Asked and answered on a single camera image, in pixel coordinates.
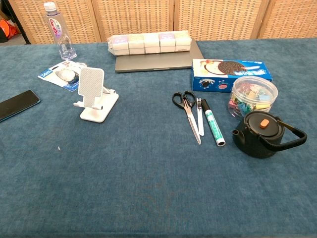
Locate black smartphone with teal edge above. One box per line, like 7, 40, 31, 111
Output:
0, 90, 41, 122

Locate white folding phone stand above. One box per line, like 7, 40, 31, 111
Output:
73, 66, 119, 123

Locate green and white marker pen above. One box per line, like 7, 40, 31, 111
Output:
201, 99, 226, 147

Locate grey closed laptop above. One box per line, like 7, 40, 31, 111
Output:
114, 39, 205, 73

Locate blue Oreo cookie box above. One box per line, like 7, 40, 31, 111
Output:
191, 59, 273, 93

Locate pack of tissue packets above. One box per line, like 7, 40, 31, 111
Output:
106, 30, 192, 56

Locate clear jar of binder clips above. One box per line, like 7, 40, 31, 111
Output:
227, 75, 279, 118

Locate woven wooden folding screen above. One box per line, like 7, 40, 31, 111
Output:
8, 0, 317, 45

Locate tape measure blister pack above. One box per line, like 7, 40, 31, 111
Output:
37, 60, 87, 92

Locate clear plastic water bottle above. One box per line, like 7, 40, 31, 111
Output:
43, 1, 77, 61

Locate orange object on floor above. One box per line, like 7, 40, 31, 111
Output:
0, 18, 19, 38

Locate black handled scissors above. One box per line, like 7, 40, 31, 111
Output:
172, 90, 202, 145

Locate black teapot with handle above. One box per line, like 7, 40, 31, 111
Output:
232, 110, 308, 159

